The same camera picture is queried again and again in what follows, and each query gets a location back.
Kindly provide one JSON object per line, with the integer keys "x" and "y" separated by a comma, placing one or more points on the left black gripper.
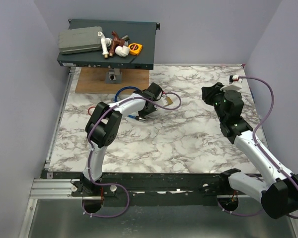
{"x": 143, "y": 114}

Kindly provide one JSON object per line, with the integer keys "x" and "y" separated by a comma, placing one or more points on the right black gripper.
{"x": 208, "y": 92}

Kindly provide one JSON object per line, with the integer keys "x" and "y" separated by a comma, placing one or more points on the white pipe elbow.
{"x": 122, "y": 51}

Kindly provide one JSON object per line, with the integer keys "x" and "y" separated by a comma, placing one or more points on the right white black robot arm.
{"x": 277, "y": 192}

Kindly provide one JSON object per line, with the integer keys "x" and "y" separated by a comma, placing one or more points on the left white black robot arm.
{"x": 103, "y": 126}

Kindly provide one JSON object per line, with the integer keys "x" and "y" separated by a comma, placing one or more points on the yellow tape measure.
{"x": 135, "y": 48}

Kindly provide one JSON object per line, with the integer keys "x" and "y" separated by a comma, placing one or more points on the dark rack server unit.
{"x": 139, "y": 32}

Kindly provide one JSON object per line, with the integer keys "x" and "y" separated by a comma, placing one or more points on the small black object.
{"x": 125, "y": 38}

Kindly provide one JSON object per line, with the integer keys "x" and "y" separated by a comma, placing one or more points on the brown tap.
{"x": 117, "y": 41}

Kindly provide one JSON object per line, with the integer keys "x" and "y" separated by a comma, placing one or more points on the wooden board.
{"x": 96, "y": 80}

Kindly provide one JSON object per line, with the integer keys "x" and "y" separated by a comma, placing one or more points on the white pipe faucet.
{"x": 105, "y": 43}

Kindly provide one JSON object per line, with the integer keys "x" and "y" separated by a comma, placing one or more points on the grey plastic case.
{"x": 79, "y": 40}

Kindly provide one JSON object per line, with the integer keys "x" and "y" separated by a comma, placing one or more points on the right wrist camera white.
{"x": 235, "y": 83}

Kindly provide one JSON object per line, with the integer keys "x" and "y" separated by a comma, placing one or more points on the grey metal bracket stand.
{"x": 113, "y": 76}

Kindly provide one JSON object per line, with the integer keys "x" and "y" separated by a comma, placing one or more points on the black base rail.
{"x": 142, "y": 189}

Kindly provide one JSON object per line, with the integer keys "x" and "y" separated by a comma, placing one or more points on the aluminium extrusion rail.
{"x": 51, "y": 189}

